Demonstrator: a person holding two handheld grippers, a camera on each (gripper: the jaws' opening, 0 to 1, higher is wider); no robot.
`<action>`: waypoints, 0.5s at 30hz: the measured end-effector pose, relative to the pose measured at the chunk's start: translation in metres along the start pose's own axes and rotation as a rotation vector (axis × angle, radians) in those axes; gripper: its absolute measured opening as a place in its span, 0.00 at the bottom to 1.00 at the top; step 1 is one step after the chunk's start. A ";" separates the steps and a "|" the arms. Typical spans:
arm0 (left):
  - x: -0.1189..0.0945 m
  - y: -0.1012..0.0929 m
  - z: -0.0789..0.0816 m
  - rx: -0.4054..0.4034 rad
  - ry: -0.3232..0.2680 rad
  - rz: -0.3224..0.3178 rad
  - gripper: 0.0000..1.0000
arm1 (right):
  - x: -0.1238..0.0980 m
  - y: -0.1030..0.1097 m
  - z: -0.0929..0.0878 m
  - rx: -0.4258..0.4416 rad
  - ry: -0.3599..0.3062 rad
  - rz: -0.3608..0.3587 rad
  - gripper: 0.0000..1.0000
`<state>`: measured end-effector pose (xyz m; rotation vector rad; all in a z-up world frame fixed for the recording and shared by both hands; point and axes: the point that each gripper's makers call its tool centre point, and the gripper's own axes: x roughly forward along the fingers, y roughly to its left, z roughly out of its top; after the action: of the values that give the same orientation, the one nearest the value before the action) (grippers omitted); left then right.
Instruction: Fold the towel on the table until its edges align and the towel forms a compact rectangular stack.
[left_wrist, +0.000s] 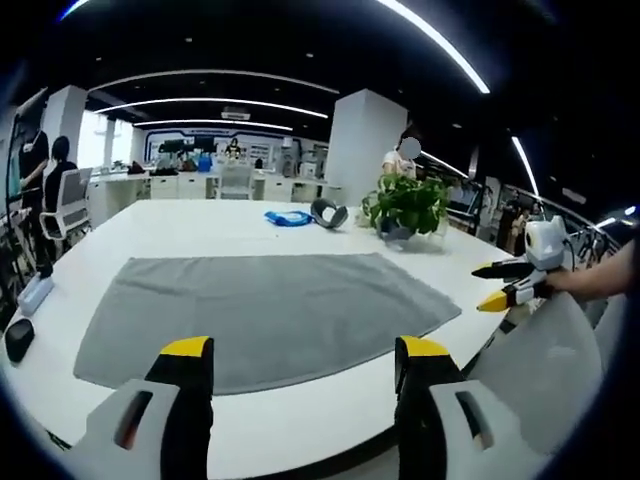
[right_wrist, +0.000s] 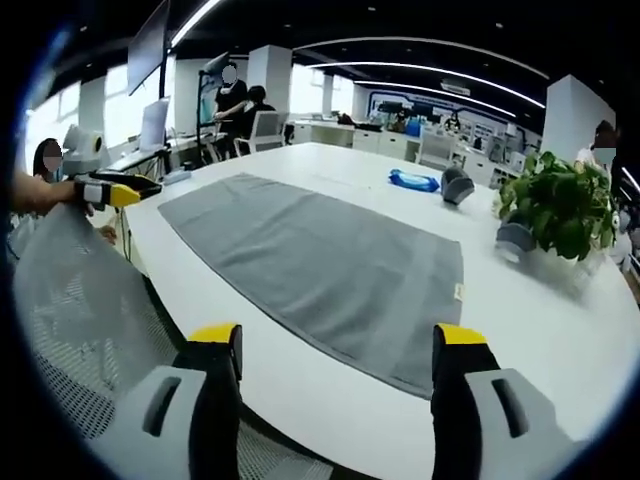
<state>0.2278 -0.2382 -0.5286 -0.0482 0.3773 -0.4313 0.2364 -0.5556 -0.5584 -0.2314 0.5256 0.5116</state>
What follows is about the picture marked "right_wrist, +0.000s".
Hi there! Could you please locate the white computer monitor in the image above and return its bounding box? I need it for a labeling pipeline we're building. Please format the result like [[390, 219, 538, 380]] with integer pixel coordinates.
[[139, 96, 172, 152]]

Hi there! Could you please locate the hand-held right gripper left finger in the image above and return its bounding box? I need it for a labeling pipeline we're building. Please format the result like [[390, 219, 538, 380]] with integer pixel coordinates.
[[92, 323, 245, 480]]

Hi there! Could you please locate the large dark screen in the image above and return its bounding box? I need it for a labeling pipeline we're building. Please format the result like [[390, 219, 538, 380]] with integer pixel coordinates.
[[126, 0, 172, 97]]

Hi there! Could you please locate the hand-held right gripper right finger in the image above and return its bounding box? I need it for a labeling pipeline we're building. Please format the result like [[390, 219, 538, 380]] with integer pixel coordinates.
[[430, 323, 594, 480]]

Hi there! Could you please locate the white device with yellow ring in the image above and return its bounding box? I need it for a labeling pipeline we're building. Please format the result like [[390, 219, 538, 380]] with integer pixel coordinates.
[[61, 123, 110, 165]]

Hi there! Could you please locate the grey towel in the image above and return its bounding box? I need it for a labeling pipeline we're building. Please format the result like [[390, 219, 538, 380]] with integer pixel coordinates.
[[157, 172, 466, 401]]

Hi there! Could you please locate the green potted plant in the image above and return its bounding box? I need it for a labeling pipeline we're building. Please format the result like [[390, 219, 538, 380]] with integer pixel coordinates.
[[497, 150, 620, 271]]

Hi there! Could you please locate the grey mesh office chair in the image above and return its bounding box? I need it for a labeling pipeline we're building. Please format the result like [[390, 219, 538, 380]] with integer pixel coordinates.
[[12, 202, 334, 480]]

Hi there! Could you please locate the black lamp stand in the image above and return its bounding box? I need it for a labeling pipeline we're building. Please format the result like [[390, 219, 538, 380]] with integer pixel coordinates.
[[196, 51, 231, 169]]

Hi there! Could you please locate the white office chair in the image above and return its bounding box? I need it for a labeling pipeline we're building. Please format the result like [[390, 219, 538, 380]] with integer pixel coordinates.
[[416, 131, 459, 170], [233, 110, 290, 154]]

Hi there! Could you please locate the blue wipes packet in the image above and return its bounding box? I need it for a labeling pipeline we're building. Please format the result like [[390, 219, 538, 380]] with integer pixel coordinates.
[[388, 167, 442, 194]]

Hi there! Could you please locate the white table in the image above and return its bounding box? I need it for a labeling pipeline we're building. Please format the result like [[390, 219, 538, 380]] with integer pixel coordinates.
[[107, 141, 640, 480]]

